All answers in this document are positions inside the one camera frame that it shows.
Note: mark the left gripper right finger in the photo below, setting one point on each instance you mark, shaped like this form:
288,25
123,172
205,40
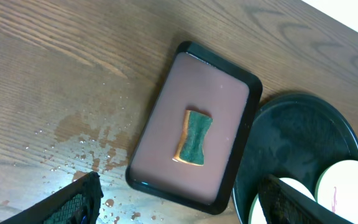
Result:
282,204

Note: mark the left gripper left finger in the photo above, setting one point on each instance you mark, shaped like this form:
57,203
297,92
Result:
77,203

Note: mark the green plate with stain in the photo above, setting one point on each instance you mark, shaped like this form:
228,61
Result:
337,189

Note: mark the green yellow sponge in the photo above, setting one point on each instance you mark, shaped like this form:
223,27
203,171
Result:
190,146

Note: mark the round black tray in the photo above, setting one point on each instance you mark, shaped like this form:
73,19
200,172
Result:
294,135

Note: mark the rectangular black water tray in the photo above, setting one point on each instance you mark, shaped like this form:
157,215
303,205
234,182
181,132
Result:
198,80

